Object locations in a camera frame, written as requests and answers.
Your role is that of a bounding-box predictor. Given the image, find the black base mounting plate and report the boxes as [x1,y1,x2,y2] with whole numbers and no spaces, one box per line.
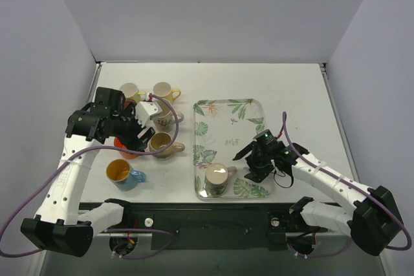
[108,203,321,251]

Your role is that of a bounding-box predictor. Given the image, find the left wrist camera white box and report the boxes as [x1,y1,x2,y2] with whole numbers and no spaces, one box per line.
[135,101,162,127]

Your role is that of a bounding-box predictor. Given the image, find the yellow mug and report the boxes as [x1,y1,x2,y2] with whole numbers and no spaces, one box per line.
[153,82,182,103]

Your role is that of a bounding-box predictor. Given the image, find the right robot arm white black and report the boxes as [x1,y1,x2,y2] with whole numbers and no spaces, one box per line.
[234,130,404,256]

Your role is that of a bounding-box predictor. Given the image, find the light green octagonal mug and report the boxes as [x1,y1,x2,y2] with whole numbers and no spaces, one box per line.
[119,82,146,103]

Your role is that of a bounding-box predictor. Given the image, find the pink floral mug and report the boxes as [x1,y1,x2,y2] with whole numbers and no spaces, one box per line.
[123,98,136,110]

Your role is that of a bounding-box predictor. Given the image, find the cream floral mug front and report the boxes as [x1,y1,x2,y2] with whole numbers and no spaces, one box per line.
[204,163,237,196]

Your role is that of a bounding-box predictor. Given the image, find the round beige mug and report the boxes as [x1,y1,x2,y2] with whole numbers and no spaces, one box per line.
[149,133,185,160]

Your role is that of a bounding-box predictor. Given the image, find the cream leaf pattern mug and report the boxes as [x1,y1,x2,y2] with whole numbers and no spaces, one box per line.
[153,111,176,133]

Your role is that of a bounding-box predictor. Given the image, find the floral plastic tray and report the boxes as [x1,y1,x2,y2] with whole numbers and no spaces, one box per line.
[193,98,275,200]

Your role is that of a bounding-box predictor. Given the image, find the orange mug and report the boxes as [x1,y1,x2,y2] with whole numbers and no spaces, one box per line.
[113,138,139,160]

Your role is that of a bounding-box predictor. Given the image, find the blue glazed mug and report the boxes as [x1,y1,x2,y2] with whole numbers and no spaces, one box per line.
[106,159,147,191]

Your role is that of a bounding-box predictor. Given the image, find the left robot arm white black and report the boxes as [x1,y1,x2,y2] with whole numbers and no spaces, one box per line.
[21,87,161,257]

